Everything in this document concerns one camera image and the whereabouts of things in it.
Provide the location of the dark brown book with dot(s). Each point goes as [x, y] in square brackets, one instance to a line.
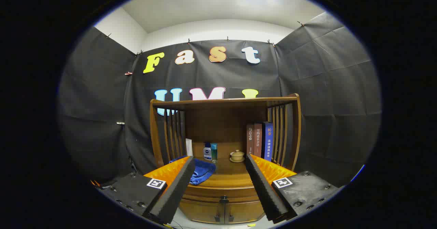
[250, 140]

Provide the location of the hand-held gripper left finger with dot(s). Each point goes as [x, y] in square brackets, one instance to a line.
[174, 191]

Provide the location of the white card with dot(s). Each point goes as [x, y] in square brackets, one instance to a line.
[189, 147]

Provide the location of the blue book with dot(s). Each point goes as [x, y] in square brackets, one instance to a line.
[268, 140]

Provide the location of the teal bottle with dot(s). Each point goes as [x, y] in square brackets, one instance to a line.
[214, 152]

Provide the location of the beige lidded teacup with saucer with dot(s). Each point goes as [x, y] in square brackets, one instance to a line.
[237, 155]

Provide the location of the wooden cabinet with slatted shelf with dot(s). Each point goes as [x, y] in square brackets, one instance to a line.
[222, 123]

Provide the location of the blue towel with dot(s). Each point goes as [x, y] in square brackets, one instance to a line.
[204, 171]

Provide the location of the wooden countertop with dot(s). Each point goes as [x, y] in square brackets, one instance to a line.
[228, 176]

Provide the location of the wooden cabinet door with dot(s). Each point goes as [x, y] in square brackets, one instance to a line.
[244, 212]
[201, 211]

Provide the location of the white bottle with blue cap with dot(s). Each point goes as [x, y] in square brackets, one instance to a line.
[207, 152]

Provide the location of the black backdrop cloth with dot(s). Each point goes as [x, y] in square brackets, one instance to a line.
[324, 85]

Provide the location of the reddish brown book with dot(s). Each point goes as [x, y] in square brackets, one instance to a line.
[258, 140]

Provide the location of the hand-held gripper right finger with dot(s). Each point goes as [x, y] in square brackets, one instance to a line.
[264, 188]

